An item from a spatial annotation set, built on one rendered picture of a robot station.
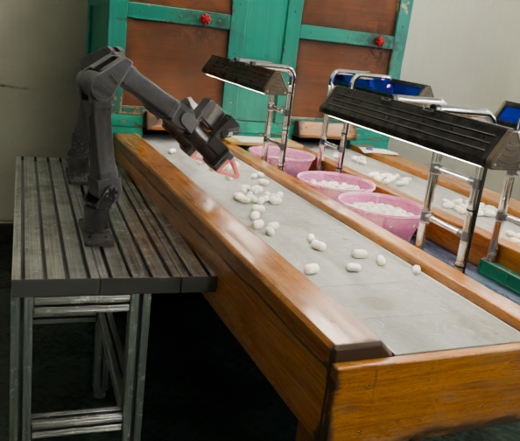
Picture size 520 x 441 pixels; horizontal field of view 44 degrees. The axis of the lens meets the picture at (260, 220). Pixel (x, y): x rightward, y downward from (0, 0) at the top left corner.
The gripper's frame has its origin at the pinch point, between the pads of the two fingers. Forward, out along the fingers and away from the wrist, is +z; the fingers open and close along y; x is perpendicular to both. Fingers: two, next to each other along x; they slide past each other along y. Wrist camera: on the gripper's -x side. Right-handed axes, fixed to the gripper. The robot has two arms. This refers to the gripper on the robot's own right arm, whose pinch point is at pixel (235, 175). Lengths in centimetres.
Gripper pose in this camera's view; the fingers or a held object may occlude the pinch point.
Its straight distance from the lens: 185.7
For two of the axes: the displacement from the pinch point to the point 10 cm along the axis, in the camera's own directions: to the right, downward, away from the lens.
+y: -3.9, -3.0, 8.7
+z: 6.2, 6.1, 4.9
